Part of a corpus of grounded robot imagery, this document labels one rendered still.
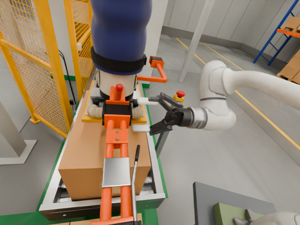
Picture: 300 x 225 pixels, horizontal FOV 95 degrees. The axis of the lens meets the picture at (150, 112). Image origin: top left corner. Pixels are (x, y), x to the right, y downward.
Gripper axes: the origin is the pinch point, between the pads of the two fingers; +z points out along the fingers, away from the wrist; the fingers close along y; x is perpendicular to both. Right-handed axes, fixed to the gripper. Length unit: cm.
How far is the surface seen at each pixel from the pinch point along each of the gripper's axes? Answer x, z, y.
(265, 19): 804, -830, -64
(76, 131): 15.7, 27.0, 27.5
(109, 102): 3.9, 10.3, -2.2
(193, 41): 270, -154, 22
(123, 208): -28.5, 5.9, -0.7
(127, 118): -3.7, 4.0, -2.0
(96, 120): 8.6, 15.7, 11.7
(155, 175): 5, -23, 63
